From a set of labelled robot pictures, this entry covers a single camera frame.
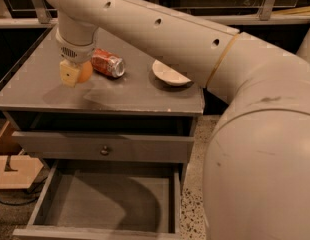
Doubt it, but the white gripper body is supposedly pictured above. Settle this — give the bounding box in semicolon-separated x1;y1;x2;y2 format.
55;32;96;63

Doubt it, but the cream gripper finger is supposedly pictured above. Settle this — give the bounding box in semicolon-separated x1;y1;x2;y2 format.
59;59;82;87

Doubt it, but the orange fruit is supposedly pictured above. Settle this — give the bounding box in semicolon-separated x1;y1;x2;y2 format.
77;61;93;83

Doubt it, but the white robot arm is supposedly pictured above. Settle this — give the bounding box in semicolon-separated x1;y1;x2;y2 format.
47;0;310;240

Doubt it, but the grey top drawer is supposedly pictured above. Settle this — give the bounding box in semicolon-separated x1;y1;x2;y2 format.
13;131;194;163

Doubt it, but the grey drawer cabinet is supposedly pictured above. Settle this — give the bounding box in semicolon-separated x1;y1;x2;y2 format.
0;14;206;192

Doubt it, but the grey open middle drawer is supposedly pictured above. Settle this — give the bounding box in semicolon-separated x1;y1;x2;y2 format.
13;160;181;240

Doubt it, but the red crushed soda can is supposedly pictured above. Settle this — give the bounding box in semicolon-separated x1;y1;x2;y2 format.
91;49;125;78

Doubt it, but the white paper bowl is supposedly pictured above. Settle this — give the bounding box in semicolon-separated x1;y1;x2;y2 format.
152;60;191;86

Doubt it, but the wooden box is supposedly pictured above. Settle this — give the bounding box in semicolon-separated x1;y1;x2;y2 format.
0;121;43;190

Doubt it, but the black floor cable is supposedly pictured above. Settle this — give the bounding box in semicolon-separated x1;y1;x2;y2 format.
0;178;49;207

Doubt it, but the white diagonal post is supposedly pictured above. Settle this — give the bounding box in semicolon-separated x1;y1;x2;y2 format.
297;28;310;64

